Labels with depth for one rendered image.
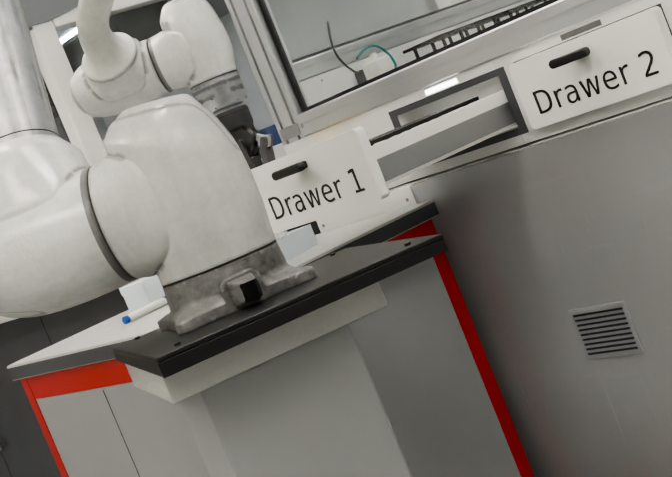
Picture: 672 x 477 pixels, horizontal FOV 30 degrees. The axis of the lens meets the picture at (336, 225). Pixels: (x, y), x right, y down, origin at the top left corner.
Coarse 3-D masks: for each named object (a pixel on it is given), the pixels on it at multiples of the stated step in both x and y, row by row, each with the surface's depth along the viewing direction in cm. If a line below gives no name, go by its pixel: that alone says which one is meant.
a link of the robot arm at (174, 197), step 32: (128, 128) 150; (160, 128) 149; (192, 128) 150; (224, 128) 156; (128, 160) 150; (160, 160) 148; (192, 160) 149; (224, 160) 151; (96, 192) 151; (128, 192) 149; (160, 192) 149; (192, 192) 149; (224, 192) 150; (256, 192) 155; (128, 224) 150; (160, 224) 149; (192, 224) 149; (224, 224) 150; (256, 224) 152; (128, 256) 151; (160, 256) 151; (192, 256) 149; (224, 256) 150
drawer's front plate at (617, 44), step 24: (624, 24) 179; (648, 24) 176; (552, 48) 190; (576, 48) 186; (600, 48) 183; (624, 48) 180; (648, 48) 177; (528, 72) 195; (552, 72) 191; (576, 72) 188; (600, 72) 185; (624, 72) 182; (528, 96) 196; (552, 96) 193; (600, 96) 186; (624, 96) 183; (552, 120) 194
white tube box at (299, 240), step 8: (288, 232) 226; (296, 232) 219; (304, 232) 221; (312, 232) 223; (280, 240) 215; (288, 240) 217; (296, 240) 219; (304, 240) 220; (312, 240) 222; (280, 248) 215; (288, 248) 216; (296, 248) 218; (304, 248) 220; (288, 256) 216
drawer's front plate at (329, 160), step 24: (336, 144) 184; (360, 144) 180; (264, 168) 198; (312, 168) 189; (336, 168) 185; (360, 168) 182; (264, 192) 200; (288, 192) 196; (336, 192) 187; (360, 192) 183; (384, 192) 181; (288, 216) 198; (312, 216) 193
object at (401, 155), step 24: (504, 96) 202; (432, 120) 192; (456, 120) 195; (480, 120) 197; (504, 120) 201; (384, 144) 185; (408, 144) 188; (432, 144) 190; (456, 144) 193; (384, 168) 184; (408, 168) 186
